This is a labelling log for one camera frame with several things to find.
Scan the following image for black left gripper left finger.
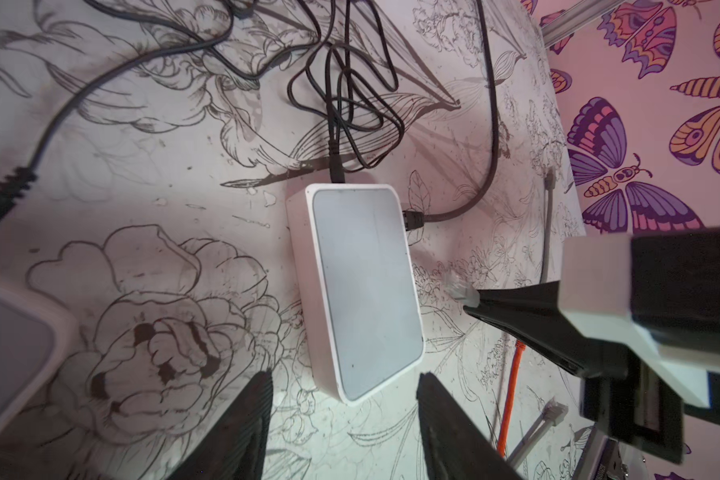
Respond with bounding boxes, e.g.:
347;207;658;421
169;370;273;480

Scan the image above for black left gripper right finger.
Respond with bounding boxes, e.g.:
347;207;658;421
416;373;519;480

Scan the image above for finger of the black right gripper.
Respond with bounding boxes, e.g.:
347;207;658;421
464;281;629;378

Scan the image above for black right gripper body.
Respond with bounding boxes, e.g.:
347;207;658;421
578;228;720;463

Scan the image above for red ethernet cable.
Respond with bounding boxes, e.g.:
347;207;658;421
496;338;528;458

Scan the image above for black ethernet cable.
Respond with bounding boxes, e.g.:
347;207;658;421
403;0;502;232

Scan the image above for white network switch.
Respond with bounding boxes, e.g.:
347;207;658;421
0;278;78;434
286;183;426;405

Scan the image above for black power adapter cable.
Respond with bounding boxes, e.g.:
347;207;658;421
0;0;313;241

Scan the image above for aluminium frame post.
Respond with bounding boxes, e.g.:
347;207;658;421
541;0;625;48

